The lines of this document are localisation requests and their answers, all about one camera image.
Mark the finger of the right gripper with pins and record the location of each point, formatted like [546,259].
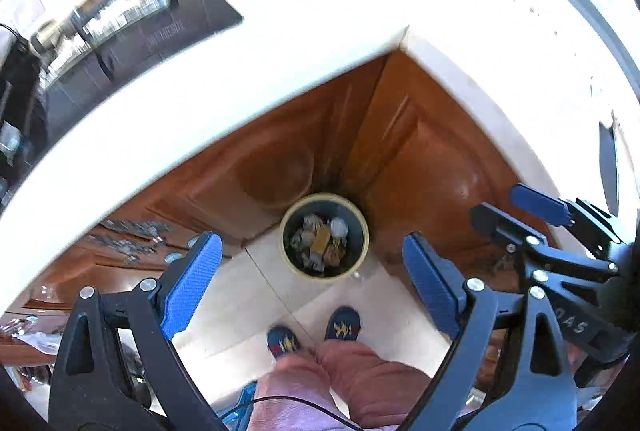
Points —
[542,205]
[515,230]

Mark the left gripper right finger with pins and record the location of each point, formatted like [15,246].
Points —
[465,311]

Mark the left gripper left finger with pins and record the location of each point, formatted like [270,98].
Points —
[157,315]

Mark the cream rimmed dark trash bin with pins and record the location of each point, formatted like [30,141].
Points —
[349,244]

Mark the tan cardboard box trash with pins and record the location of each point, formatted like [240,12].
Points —
[321,241]

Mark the left blue patterned slipper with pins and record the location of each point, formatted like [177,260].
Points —
[282,340]

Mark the blue patterned slipper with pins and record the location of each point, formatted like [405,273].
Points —
[344,325]
[282,340]

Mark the right blue patterned slipper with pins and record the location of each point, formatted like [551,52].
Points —
[344,325]

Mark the right wooden cabinet door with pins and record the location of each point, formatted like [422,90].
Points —
[419,164]

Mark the wooden cabinet door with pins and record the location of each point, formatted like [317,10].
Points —
[237,187]
[419,164]

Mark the left wooden cabinet door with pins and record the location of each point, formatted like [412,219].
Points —
[237,187]

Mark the pink trouser legs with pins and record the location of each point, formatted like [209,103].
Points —
[297,393]

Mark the black gas stove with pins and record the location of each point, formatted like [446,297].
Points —
[52,79]

